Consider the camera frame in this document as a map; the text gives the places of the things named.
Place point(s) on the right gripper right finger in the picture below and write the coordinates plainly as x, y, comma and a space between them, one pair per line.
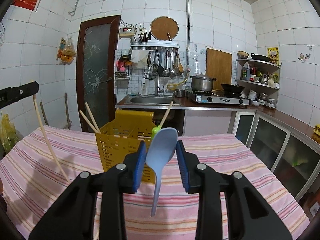
249, 215

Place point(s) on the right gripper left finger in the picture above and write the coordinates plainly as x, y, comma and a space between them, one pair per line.
72, 215

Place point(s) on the light blue plastic spoon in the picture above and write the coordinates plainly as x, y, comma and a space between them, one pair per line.
160, 152

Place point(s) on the green handled metal fork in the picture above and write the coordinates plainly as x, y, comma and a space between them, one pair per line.
154, 131

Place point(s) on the kitchen counter with cabinets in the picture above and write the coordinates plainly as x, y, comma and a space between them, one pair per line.
288, 147

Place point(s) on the yellow plastic bag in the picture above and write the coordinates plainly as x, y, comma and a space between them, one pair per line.
8, 134

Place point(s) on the pink striped tablecloth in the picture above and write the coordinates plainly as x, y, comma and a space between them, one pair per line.
37, 170

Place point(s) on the hanging orange bag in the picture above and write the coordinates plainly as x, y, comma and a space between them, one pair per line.
66, 52

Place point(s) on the yellow perforated utensil holder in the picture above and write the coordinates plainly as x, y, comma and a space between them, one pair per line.
123, 136

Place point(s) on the dark brown glass door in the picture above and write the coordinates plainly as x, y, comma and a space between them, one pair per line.
95, 59

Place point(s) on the yellow egg carton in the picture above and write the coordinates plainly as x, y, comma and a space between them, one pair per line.
316, 130

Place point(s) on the steel gas stove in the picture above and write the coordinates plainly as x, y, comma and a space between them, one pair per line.
213, 99

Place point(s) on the black wok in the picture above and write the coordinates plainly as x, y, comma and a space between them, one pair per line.
232, 91

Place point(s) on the white corner shelf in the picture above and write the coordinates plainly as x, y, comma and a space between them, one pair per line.
259, 76

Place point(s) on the steel sink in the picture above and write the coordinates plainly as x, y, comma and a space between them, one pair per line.
151, 100

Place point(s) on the stainless steel pot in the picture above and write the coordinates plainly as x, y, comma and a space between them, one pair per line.
202, 83

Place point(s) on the steel faucet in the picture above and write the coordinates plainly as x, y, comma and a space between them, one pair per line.
150, 73

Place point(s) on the rectangular wooden cutting board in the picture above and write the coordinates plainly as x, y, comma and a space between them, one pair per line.
219, 66

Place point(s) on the black pan on shelf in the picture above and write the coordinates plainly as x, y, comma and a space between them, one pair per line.
260, 57

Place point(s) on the round wooden cutting board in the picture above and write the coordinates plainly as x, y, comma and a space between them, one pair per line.
164, 28

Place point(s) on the white wall meter box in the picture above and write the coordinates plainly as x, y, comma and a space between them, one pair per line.
127, 32

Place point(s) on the wall utensil rack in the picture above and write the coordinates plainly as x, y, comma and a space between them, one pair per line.
144, 53

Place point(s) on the yellow wall poster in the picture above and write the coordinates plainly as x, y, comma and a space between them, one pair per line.
273, 54

